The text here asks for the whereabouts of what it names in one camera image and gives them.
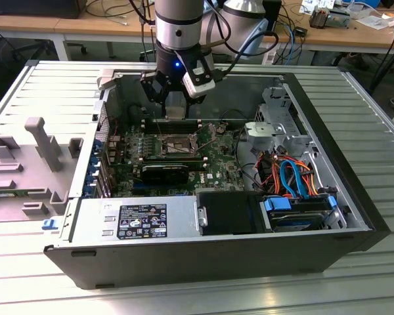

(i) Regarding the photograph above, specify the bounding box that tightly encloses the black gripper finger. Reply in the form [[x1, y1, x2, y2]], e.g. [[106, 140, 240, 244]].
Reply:
[[185, 94, 205, 118], [140, 70, 171, 117]]

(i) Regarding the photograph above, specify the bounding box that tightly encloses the silver CPU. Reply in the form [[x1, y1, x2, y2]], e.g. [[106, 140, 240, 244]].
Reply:
[[165, 105, 187, 119]]

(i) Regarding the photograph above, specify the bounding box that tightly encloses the metal socket cover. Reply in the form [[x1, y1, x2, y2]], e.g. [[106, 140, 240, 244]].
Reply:
[[190, 121, 219, 156]]

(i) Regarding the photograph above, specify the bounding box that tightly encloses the black RAM slot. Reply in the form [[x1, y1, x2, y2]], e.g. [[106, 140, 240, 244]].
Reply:
[[140, 123, 203, 129], [140, 121, 203, 126], [140, 118, 203, 123], [140, 126, 203, 131]]

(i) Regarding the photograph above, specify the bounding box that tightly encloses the metal locking lever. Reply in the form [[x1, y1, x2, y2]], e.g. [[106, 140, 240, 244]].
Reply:
[[162, 142, 200, 156], [153, 111, 163, 137]]

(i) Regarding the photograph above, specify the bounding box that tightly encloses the CPU socket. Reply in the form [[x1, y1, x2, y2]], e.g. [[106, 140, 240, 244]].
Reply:
[[157, 131, 201, 158]]

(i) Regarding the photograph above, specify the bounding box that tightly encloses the blue expansion slot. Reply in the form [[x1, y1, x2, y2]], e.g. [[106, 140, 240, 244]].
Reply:
[[133, 183, 162, 195]]

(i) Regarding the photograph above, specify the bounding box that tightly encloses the green motherboard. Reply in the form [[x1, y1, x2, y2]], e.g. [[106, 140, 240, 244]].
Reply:
[[106, 118, 252, 198]]

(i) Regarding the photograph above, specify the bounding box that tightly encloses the grey metal disk bay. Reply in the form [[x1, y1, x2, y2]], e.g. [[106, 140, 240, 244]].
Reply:
[[244, 120, 287, 150]]

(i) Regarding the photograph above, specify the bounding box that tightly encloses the black graphics card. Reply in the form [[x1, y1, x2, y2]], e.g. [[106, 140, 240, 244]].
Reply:
[[140, 163, 190, 185]]

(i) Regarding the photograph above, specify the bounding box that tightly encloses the silver drive cage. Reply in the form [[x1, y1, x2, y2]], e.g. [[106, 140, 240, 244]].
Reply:
[[254, 85, 313, 138]]

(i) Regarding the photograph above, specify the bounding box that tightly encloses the white power strip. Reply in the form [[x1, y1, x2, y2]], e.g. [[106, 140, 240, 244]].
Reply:
[[261, 48, 277, 66]]

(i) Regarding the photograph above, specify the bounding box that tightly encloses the wooden desk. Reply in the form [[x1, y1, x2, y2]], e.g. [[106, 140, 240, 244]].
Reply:
[[0, 0, 394, 55]]

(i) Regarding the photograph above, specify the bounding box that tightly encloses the black office chair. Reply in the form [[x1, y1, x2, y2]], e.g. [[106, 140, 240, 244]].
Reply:
[[6, 38, 88, 65]]

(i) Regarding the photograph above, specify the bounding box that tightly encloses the blue disk carrier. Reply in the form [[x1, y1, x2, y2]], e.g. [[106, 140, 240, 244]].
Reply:
[[263, 195, 338, 230]]

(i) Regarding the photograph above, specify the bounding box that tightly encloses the black equipment box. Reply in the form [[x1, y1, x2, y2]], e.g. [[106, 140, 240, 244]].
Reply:
[[0, 0, 83, 20]]

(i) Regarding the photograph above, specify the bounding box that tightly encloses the silver power supply unit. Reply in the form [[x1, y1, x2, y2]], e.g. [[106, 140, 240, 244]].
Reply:
[[60, 196, 201, 243]]

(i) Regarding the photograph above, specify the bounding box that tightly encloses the finned metal cooler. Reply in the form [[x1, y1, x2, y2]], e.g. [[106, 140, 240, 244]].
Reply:
[[309, 7, 330, 30]]

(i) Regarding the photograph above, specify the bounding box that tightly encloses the black PC case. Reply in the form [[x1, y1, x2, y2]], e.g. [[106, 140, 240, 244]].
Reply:
[[43, 67, 392, 290]]

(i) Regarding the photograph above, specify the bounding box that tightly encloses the grey metal box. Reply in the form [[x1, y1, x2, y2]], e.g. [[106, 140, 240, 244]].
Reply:
[[328, 8, 352, 30]]

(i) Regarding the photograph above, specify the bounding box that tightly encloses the blue plastic clip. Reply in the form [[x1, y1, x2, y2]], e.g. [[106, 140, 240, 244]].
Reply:
[[41, 217, 61, 233]]

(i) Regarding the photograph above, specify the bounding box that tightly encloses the grey parts rack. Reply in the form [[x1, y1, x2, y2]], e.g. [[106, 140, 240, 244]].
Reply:
[[0, 116, 85, 224]]

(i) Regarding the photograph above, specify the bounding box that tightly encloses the white paper sheet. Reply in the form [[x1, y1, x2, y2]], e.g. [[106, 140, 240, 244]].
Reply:
[[355, 9, 394, 31]]

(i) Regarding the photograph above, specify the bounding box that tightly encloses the black tripod leg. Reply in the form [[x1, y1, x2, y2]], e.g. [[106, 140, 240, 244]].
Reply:
[[369, 31, 394, 95]]

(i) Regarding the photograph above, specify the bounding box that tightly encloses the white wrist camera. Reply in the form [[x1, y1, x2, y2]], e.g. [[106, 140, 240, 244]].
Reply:
[[182, 57, 217, 98]]

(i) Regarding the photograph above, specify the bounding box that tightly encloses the thin black wire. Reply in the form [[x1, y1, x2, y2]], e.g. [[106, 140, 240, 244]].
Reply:
[[233, 129, 263, 193], [219, 109, 252, 125]]

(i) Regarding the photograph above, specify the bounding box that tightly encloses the black camera cable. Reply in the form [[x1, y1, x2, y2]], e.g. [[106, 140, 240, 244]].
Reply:
[[215, 29, 280, 83]]

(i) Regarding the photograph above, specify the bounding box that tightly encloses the orange power wire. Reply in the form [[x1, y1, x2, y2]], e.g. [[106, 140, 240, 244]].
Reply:
[[255, 154, 282, 196], [294, 158, 320, 196]]

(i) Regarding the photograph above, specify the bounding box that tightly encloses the silver latch bracket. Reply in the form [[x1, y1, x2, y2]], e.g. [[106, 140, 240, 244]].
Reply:
[[196, 205, 209, 228]]

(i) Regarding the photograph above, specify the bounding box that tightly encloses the blue data wire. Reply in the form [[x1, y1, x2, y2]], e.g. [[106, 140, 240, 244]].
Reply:
[[280, 158, 311, 200]]

